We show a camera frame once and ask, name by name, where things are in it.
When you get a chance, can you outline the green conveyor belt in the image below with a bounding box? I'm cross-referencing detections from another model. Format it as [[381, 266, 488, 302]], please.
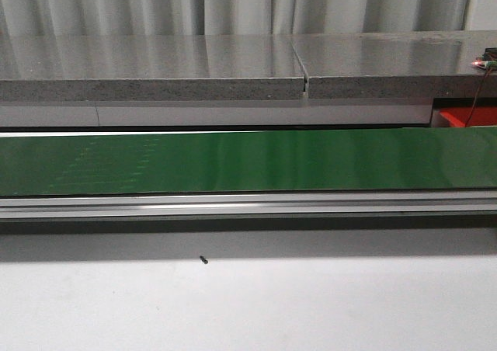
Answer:
[[1, 127, 496, 197]]

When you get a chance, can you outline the grey stone countertop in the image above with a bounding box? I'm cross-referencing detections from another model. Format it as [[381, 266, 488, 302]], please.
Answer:
[[1, 31, 496, 102]]

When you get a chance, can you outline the red plastic tray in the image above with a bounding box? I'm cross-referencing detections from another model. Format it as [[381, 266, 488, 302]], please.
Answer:
[[440, 107, 497, 128]]

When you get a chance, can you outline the small circuit board red LED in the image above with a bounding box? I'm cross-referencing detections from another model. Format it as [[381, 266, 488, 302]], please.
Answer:
[[471, 58, 497, 70]]

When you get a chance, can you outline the white pleated curtain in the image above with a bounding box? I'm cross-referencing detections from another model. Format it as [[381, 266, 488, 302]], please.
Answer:
[[1, 0, 496, 36]]

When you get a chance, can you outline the aluminium conveyor frame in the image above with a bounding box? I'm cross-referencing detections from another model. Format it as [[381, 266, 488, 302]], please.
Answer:
[[1, 189, 496, 221]]

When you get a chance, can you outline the red orange wire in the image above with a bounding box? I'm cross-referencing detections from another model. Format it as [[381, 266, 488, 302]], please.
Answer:
[[467, 66, 495, 127]]

